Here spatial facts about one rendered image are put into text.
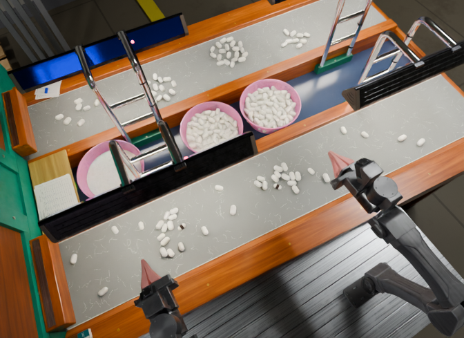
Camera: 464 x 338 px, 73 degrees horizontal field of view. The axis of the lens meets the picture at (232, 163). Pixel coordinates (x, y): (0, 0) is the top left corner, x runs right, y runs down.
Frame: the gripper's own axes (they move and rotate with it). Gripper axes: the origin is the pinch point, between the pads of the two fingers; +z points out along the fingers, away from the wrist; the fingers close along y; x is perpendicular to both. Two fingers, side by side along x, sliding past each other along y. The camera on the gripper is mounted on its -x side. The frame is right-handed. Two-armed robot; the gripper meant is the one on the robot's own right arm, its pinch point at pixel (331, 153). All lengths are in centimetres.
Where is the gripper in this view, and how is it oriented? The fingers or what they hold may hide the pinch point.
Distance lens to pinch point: 97.3
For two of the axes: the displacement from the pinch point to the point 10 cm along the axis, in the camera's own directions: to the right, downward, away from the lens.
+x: 0.4, 4.7, 8.8
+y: -8.6, 4.6, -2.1
